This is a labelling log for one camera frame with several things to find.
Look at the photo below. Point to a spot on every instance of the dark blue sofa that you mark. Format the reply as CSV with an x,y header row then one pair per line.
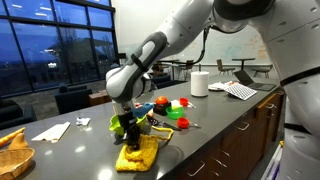
x,y
13,115

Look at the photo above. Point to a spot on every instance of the round dark cafe table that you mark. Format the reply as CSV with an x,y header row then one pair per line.
x,y
243,60

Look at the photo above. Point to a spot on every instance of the white plate with papers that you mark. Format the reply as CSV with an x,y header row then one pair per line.
x,y
217,86

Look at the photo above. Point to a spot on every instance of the lime green mixing bowl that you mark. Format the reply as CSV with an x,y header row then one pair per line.
x,y
115,125

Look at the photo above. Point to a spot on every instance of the dark wooden chair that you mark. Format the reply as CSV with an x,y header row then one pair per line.
x,y
225,68
263,70

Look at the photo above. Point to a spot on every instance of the seated person dark top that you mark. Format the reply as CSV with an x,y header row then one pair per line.
x,y
156,70

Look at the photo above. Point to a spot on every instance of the black wall speaker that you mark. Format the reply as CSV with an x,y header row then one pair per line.
x,y
122,56

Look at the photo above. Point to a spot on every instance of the red measuring cup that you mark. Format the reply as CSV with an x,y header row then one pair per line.
x,y
183,102

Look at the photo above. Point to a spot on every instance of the yellow crocheted cloth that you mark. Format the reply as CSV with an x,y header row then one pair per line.
x,y
143,156

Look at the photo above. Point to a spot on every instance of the orange toy carrot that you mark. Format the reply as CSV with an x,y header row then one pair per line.
x,y
10,137

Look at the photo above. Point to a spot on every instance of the black cube block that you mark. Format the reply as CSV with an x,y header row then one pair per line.
x,y
161,110

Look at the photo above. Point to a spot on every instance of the white paper towel roll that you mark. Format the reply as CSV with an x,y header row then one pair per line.
x,y
200,85

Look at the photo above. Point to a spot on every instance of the white keyboard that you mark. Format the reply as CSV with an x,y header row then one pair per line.
x,y
240,91

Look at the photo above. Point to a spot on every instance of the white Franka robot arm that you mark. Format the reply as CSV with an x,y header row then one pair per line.
x,y
186,20

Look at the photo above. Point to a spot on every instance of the dark lounge couch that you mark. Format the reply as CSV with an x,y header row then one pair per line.
x,y
165,81

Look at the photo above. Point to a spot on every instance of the tan toy gourd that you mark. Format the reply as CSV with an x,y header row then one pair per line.
x,y
18,143

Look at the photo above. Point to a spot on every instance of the dark blue armchair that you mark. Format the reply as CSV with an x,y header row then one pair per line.
x,y
71,100

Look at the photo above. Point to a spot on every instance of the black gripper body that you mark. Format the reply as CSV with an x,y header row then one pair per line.
x,y
128,122

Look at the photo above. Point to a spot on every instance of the wooden box side table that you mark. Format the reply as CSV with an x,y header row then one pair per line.
x,y
98,99

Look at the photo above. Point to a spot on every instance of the white folded paper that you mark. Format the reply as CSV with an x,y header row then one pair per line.
x,y
53,132

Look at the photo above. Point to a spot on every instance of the blue wrist camera housing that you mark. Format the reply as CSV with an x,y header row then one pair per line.
x,y
144,109

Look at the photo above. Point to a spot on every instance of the orange toy tomato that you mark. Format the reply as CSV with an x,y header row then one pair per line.
x,y
162,100

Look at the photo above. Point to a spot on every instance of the brown wooden counter cabinet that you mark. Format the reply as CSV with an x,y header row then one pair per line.
x,y
240,133

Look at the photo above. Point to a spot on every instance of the grey open laptop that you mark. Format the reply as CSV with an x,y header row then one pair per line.
x,y
255,85

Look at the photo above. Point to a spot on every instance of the small green bowl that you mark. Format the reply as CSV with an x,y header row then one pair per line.
x,y
175,114

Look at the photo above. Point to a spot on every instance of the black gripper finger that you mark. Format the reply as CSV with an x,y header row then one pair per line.
x,y
128,139
136,140

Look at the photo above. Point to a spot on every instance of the wicker basket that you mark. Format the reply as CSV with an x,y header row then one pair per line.
x,y
15,163

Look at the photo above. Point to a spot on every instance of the orange measuring cup with beans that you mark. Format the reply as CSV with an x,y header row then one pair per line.
x,y
182,123

